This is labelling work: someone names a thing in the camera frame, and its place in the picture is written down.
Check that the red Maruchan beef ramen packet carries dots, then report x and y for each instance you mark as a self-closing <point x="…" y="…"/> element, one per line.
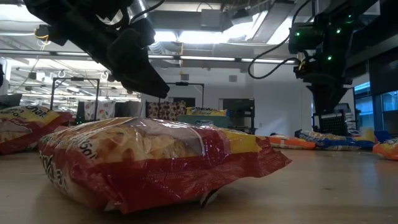
<point x="155" y="174"/>
<point x="25" y="124"/>

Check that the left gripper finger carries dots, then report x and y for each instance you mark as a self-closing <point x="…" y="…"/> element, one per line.
<point x="149" y="82"/>

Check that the black crate cart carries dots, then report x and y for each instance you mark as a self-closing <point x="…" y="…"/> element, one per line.
<point x="334" y="126"/>

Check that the long fluorescent light strip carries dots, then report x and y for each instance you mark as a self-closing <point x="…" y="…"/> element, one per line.
<point x="205" y="58"/>

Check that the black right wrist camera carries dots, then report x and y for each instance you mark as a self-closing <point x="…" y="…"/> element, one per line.
<point x="301" y="40"/>

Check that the black ceiling dome device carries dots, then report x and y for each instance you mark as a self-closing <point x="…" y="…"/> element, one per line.
<point x="42" y="31"/>

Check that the blue lit window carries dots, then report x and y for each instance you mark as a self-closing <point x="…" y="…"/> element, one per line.
<point x="388" y="102"/>

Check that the grey wall vent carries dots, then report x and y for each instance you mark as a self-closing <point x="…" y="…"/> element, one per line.
<point x="185" y="76"/>
<point x="232" y="78"/>

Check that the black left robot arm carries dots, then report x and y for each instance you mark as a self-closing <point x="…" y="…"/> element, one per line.
<point x="62" y="15"/>

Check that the black frame stand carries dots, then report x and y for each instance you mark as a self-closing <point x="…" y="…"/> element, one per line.
<point x="183" y="83"/>
<point x="76" y="79"/>

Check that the teal plastic bin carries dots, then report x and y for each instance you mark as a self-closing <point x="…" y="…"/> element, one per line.
<point x="217" y="122"/>

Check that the yellow container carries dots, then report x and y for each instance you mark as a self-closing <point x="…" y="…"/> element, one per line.
<point x="368" y="134"/>

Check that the dark monitor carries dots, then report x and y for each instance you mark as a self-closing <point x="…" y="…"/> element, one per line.
<point x="11" y="101"/>

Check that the silver round air duct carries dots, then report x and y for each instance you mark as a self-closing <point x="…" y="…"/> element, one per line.
<point x="141" y="7"/>

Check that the blue container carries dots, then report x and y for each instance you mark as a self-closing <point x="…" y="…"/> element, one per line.
<point x="383" y="136"/>

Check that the dark patterned cloth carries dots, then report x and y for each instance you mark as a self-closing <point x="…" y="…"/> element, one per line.
<point x="164" y="110"/>

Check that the black shelf cart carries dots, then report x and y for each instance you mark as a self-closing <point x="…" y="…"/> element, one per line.
<point x="239" y="109"/>

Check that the dark grey hanging cloth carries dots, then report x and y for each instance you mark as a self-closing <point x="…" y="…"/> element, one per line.
<point x="127" y="109"/>

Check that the silver rectangular air duct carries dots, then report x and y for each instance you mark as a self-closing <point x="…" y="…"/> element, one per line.
<point x="273" y="25"/>

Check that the grey ceiling box unit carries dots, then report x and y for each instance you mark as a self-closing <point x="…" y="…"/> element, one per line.
<point x="211" y="18"/>

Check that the white patterned cloth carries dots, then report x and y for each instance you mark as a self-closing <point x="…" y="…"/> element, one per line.
<point x="104" y="109"/>

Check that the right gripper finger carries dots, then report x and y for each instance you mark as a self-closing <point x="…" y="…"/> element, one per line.
<point x="326" y="99"/>

